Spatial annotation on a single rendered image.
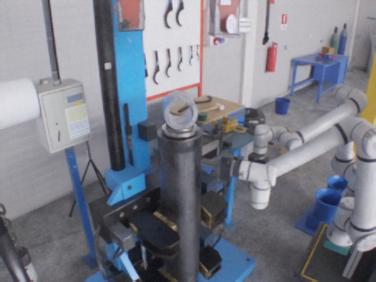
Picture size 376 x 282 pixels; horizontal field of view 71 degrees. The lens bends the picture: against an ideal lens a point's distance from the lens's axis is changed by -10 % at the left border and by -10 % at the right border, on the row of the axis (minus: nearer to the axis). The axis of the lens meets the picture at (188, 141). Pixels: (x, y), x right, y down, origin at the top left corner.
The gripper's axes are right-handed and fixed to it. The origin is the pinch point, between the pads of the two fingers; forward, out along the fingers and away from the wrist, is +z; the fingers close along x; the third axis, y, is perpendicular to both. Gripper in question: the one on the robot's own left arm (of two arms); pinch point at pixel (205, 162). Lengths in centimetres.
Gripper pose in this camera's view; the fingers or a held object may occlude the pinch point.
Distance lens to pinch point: 139.8
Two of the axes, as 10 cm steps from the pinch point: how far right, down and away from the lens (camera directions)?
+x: 0.0, 8.9, 4.5
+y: -3.8, 4.1, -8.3
